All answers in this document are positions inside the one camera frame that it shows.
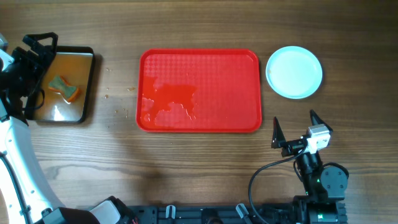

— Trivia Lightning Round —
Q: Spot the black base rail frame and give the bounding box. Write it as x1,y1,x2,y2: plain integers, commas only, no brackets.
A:
70,202,348,224

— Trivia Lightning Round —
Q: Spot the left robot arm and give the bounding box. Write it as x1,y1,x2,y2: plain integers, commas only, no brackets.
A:
1,32,139,223

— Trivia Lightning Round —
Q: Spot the black water tray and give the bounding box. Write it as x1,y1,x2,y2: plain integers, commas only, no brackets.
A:
24,46,95,123

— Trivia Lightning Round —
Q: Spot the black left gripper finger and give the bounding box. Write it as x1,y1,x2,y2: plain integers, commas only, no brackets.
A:
22,32,58,60
11,47,30,62

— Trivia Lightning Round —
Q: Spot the light blue plate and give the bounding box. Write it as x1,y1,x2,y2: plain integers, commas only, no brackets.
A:
265,46,323,100

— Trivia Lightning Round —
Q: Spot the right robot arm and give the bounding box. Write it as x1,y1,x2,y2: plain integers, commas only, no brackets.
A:
271,110,349,224

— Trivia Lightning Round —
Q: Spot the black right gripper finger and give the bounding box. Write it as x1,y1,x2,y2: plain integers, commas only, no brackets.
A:
310,110,333,134
271,116,286,149

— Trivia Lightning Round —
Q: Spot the orange green sponge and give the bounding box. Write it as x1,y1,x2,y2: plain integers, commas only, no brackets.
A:
48,76,80,103

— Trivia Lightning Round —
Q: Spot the red plastic tray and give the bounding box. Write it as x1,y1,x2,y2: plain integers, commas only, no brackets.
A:
136,49,262,133

